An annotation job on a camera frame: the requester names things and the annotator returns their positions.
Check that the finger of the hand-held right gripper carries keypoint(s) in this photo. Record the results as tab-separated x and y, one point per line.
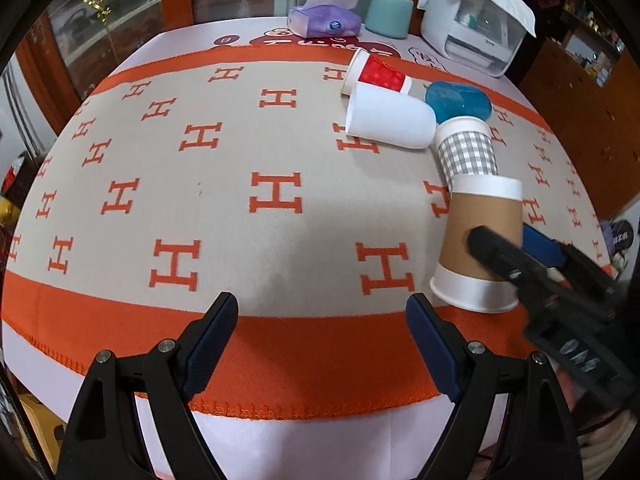
505	260
540	247

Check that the blue plastic cup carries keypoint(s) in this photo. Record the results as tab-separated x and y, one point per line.
457	100

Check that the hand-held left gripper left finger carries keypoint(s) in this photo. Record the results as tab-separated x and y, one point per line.
212	332

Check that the red patterned paper cup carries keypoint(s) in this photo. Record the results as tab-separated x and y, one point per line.
380	74

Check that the brown paper cup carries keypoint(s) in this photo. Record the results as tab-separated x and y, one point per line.
475	220

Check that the orange and beige printed blanket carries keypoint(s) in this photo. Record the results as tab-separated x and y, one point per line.
225	160

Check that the white printed tablecloth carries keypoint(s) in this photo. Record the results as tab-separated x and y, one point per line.
310	440

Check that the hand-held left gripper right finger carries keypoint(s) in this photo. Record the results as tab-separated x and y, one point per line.
432	342

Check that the purple tissue pack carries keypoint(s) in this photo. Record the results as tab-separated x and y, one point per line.
320	20

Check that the plain white paper cup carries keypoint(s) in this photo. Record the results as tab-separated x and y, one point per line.
390	117

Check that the glass door cabinet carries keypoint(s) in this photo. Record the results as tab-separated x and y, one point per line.
120	15

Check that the wooden cabinet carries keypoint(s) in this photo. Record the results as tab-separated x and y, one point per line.
585	125

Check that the teal canister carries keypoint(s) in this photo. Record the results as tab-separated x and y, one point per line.
387	12

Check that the grey checked paper cup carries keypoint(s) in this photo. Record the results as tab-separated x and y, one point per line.
465	155

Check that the white printer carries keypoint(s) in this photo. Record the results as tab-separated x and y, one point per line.
465	25

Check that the shelf with small boxes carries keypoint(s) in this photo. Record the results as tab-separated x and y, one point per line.
595	35

